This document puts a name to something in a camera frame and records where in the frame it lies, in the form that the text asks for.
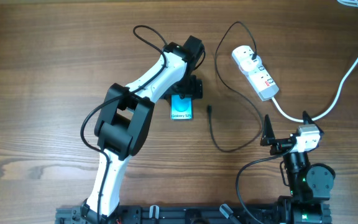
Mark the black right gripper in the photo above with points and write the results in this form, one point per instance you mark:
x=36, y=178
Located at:
x=281, y=145

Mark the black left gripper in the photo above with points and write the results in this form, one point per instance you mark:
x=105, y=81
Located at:
x=194, y=88

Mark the blue Galaxy smartphone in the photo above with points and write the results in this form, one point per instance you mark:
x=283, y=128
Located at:
x=181, y=109

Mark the white power extension strip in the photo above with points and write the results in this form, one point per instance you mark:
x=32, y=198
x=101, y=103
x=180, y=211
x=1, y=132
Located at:
x=260, y=79

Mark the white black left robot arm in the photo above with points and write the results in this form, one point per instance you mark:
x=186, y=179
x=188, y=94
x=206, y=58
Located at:
x=125, y=117

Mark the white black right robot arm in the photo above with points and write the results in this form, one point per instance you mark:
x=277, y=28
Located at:
x=309, y=184

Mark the white USB charger plug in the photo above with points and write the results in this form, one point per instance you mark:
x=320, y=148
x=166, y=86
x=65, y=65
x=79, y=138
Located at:
x=248, y=65

